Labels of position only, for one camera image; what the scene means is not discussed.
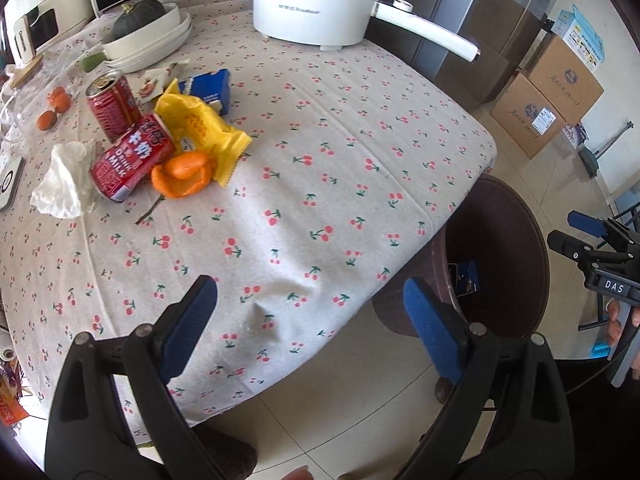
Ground white paper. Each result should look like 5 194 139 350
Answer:
29 140 98 220

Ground red milk can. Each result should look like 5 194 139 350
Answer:
90 113 176 203

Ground orange peel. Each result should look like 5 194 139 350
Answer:
151 151 216 200

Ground yellow snack wrapper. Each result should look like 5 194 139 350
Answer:
154 78 252 188

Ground blue almond snack box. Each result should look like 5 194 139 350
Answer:
448 261 480 297

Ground dark brown trash bin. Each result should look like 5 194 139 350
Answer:
372 176 550 339

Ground person's right hand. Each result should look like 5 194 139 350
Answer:
606 299 640 380

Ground lower cardboard box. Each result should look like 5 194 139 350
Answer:
490 72 566 159

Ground cardboard box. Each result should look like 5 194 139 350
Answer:
523 32 604 125
490 72 566 159

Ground upper cardboard box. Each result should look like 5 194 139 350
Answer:
523 32 604 125

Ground grey refrigerator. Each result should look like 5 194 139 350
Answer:
366 0 556 110

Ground cherry print tablecloth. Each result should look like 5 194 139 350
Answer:
1 0 497 424

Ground upright red drink can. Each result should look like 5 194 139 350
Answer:
85 70 141 143

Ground glass jar with oranges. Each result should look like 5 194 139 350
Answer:
1 66 77 144

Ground small blue milk carton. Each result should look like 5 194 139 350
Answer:
179 68 231 116

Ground white electric cooking pot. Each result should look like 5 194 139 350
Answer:
253 0 480 62

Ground stacked white plates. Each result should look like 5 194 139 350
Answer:
106 11 192 74

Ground dark green pumpkin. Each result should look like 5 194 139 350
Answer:
111 0 165 40

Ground white wireless charger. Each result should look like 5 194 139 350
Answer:
0 156 25 214

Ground white bowl with handle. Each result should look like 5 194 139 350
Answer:
80 3 180 73

